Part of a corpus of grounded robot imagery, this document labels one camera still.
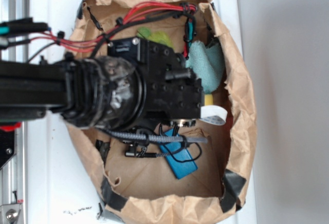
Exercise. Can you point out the blue rectangular block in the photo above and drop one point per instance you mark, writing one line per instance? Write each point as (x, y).
(179, 159)

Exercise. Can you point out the teal cloth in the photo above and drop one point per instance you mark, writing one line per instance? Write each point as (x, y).
(207, 61)

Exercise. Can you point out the aluminium frame rail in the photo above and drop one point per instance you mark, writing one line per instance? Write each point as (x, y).
(13, 173)

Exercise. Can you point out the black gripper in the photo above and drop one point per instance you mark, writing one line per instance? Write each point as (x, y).
(164, 89)

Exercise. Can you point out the brown paper bag tray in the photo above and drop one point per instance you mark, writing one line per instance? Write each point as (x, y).
(145, 190)

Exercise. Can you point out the yellow sponge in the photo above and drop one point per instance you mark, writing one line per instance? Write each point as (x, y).
(208, 99)

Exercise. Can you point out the green plush frog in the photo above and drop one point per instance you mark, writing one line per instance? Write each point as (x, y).
(154, 36)

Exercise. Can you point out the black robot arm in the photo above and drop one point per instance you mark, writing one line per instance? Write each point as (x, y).
(92, 92)

